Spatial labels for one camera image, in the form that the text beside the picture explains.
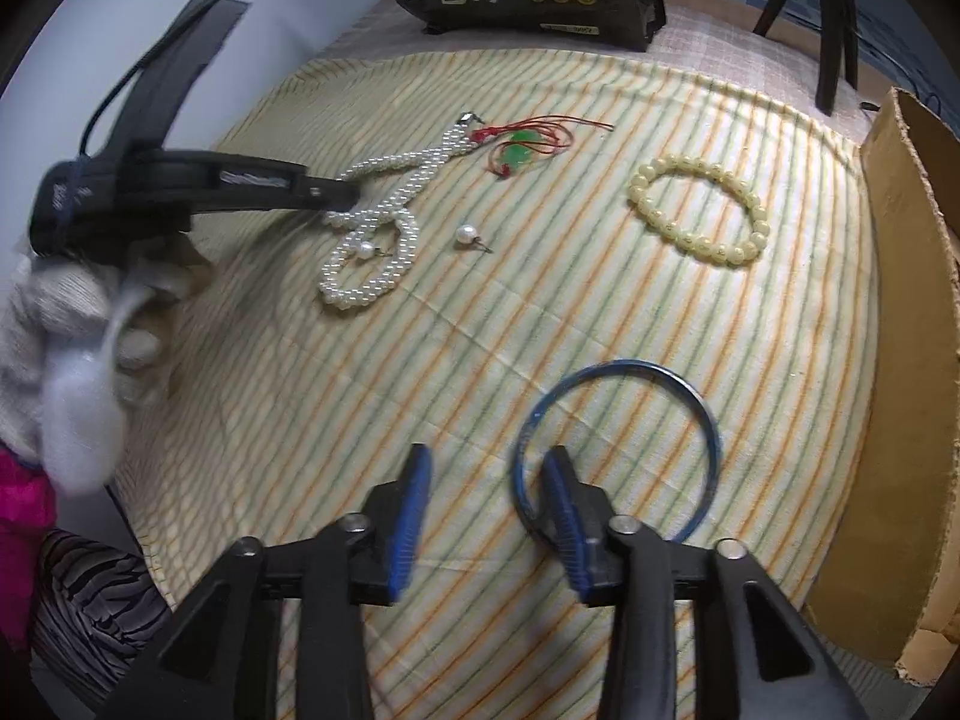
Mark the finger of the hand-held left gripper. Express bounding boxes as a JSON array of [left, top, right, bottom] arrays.
[[191, 154, 357, 212]]

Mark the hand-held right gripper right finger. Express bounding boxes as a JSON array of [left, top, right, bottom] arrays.
[[541, 446, 871, 720]]

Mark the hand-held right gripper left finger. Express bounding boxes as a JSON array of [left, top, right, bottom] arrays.
[[97, 444, 434, 720]]

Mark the white pearl necklace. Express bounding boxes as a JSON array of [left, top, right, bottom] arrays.
[[319, 114, 485, 310]]

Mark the blue bangle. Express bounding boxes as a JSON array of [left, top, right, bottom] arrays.
[[510, 360, 722, 545]]

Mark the green pendant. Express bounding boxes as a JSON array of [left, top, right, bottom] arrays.
[[472, 116, 616, 179]]

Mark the yellow bead bracelet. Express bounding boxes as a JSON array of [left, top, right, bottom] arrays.
[[628, 154, 770, 267]]

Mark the cardboard box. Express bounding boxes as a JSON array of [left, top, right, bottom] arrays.
[[806, 86, 960, 687]]

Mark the person's left hand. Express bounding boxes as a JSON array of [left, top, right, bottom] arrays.
[[0, 236, 215, 492]]

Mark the zebra striped cloth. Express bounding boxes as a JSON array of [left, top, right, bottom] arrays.
[[30, 529, 181, 713]]

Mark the pink cloth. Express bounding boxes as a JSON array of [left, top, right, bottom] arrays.
[[0, 446, 57, 653]]

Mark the beige checked mat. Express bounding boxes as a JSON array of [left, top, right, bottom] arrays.
[[330, 0, 863, 147]]

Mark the black tripod stand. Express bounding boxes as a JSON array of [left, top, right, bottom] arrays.
[[754, 0, 860, 113]]

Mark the blue patterned bedsheet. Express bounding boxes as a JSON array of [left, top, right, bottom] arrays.
[[660, 0, 946, 110]]

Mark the thin black cable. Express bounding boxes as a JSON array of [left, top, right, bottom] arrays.
[[81, 0, 235, 155]]

